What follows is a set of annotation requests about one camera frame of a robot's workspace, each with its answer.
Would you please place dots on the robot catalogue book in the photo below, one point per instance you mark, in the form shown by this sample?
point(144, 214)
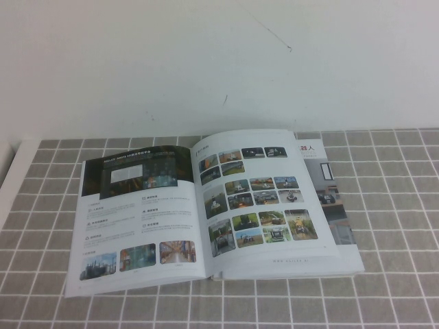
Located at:
point(164, 219)

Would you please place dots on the grey white checked tablecloth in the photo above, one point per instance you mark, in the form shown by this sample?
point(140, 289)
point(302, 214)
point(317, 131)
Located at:
point(394, 212)

